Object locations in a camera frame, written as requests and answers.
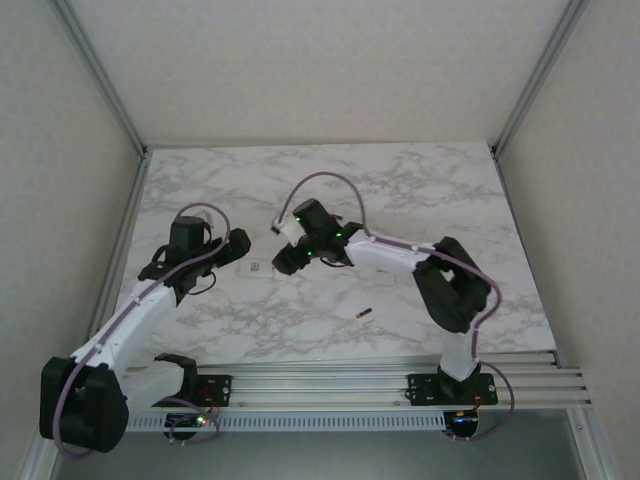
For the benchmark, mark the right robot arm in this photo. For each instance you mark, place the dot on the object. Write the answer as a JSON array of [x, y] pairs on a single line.
[[390, 257]]

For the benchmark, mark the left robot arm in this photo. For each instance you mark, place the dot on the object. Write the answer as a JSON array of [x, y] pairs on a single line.
[[135, 325]]

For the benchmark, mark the controller circuit board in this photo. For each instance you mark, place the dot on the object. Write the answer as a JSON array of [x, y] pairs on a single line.
[[462, 419], [187, 422]]

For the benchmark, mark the aluminium side rail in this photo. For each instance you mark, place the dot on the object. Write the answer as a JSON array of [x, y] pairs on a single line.
[[126, 220]]

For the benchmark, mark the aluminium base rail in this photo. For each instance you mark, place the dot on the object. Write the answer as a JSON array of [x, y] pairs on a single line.
[[325, 389]]

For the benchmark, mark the aluminium frame post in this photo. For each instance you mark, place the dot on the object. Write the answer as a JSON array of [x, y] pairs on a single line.
[[102, 75], [538, 75]]

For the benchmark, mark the aluminium lower frame bar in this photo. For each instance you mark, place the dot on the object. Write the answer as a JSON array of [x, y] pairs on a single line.
[[595, 450], [34, 465]]

